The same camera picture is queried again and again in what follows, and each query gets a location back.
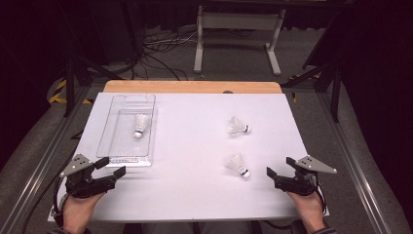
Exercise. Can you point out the aluminium floor rail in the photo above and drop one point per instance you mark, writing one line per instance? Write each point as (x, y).
(39, 169)
(354, 162)

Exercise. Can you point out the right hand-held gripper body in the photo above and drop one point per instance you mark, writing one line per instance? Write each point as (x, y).
(298, 185)

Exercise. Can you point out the person's right hand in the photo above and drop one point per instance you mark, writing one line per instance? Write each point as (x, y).
(310, 209)

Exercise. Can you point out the clear plastic storage box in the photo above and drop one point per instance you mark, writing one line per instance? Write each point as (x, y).
(123, 146)

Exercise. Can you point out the person's left hand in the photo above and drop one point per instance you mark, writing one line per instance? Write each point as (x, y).
(76, 211)

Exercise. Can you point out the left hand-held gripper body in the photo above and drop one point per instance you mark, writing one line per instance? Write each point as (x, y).
(87, 187)

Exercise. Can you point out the white feather shuttlecock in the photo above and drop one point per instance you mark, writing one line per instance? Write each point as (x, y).
(142, 123)
(236, 162)
(235, 126)

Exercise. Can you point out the wooden table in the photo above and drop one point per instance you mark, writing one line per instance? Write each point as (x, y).
(195, 87)

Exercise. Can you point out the yellow black floor tape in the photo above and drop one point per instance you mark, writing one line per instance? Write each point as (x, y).
(58, 96)

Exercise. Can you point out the black metal stand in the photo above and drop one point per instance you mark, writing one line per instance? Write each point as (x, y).
(68, 87)
(335, 97)

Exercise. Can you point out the white metal stand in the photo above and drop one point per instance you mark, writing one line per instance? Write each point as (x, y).
(240, 21)

